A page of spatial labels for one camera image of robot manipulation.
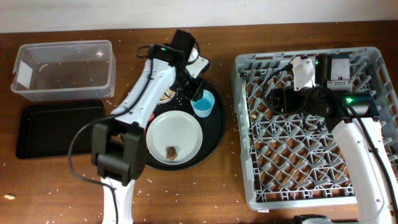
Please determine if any grey round plate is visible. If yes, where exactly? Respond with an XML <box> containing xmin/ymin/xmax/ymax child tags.
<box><xmin>146</xmin><ymin>111</ymin><xmax>203</xmax><ymax>165</ymax></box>

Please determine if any clear plastic bin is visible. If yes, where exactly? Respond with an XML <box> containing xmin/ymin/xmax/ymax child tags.
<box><xmin>11</xmin><ymin>40</ymin><xmax>116</xmax><ymax>101</ymax></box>

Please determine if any round black tray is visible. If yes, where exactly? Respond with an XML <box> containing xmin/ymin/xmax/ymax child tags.
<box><xmin>147</xmin><ymin>78</ymin><xmax>226</xmax><ymax>171</ymax></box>

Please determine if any brown food scrap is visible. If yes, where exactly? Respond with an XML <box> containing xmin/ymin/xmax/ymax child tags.
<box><xmin>166</xmin><ymin>146</ymin><xmax>177</xmax><ymax>161</ymax></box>

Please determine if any light blue plastic cup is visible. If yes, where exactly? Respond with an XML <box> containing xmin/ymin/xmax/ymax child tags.
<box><xmin>191</xmin><ymin>90</ymin><xmax>215</xmax><ymax>118</ymax></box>

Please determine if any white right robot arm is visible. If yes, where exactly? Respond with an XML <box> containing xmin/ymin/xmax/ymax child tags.
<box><xmin>262</xmin><ymin>55</ymin><xmax>397</xmax><ymax>223</ymax></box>

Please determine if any grey dishwasher rack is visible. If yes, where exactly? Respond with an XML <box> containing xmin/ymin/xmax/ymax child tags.
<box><xmin>231</xmin><ymin>47</ymin><xmax>397</xmax><ymax>212</ymax></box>

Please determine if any peanut on table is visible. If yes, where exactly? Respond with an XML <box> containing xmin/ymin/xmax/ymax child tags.
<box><xmin>4</xmin><ymin>194</ymin><xmax>15</xmax><ymax>200</ymax></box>

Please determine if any red snack wrapper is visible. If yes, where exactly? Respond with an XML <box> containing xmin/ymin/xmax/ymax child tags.
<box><xmin>149</xmin><ymin>113</ymin><xmax>155</xmax><ymax>122</ymax></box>

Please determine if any black rectangular tray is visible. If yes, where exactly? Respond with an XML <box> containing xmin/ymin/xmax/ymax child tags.
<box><xmin>16</xmin><ymin>100</ymin><xmax>105</xmax><ymax>159</ymax></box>

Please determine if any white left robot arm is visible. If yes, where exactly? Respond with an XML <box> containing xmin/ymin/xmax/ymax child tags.
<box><xmin>91</xmin><ymin>42</ymin><xmax>209</xmax><ymax>223</ymax></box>

